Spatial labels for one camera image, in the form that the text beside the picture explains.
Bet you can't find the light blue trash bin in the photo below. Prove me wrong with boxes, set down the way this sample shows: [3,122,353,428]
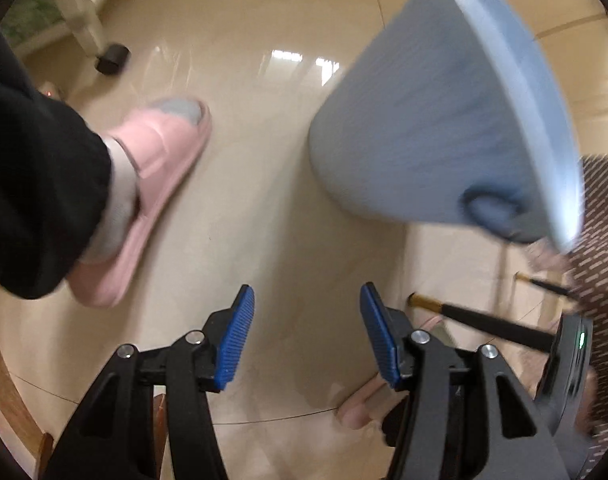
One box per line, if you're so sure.
[309,0,584,254]

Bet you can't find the brown polka dot tablecloth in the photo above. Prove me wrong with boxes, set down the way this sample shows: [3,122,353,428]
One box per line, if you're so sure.
[571,155,608,468]

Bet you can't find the pink slipper on foot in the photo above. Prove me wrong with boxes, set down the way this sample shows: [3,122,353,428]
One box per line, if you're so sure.
[67,99,212,308]

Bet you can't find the black trouser leg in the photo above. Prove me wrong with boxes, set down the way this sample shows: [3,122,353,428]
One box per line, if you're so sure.
[0,34,112,299]

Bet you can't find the white rolling cart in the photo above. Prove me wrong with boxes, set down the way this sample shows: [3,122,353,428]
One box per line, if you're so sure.
[0,0,130,76]

